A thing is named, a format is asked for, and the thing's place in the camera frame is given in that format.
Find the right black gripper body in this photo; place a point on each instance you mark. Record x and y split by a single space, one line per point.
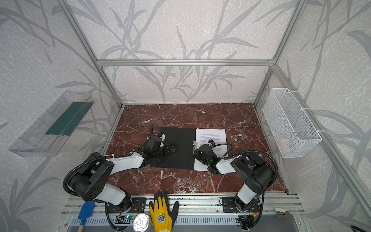
198 155

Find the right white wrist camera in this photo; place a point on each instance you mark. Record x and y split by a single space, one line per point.
211 143

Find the yellow black work glove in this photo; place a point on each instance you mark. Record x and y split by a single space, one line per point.
163 218

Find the blue small shovel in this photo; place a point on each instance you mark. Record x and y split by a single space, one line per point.
85 212

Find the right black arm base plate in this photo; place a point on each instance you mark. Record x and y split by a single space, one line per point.
231 205

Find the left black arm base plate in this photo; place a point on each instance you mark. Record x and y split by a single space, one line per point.
129 205

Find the printed paper back underneath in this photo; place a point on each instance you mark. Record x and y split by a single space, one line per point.
202 137

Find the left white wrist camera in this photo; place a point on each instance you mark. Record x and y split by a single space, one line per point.
160 137

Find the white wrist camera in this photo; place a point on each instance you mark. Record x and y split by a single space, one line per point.
211 143
160 137

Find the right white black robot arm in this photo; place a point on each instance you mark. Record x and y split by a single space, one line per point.
258 170

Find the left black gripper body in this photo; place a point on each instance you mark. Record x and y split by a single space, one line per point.
165 149

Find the clear plastic tray green base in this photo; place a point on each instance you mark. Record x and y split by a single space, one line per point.
48 134

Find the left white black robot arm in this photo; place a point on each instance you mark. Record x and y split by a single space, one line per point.
89 180

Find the white wire mesh basket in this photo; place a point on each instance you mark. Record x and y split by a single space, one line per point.
293 131

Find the black folder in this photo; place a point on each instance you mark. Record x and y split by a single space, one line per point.
183 158

